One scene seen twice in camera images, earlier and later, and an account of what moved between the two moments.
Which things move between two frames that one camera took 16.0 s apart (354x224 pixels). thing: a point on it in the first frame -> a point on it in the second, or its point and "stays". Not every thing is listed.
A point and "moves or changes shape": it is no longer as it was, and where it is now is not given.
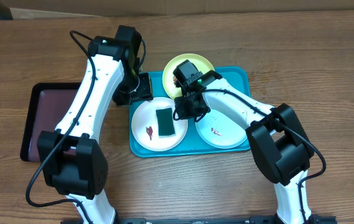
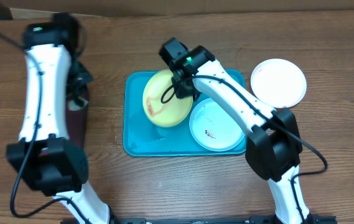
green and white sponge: (166, 127) moves or changes shape
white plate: (153, 127) -> (279, 83)
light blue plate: (219, 130) stays
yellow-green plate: (203, 65) moves or changes shape
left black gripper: (145, 92) -> (84, 78)
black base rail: (258, 219) stays
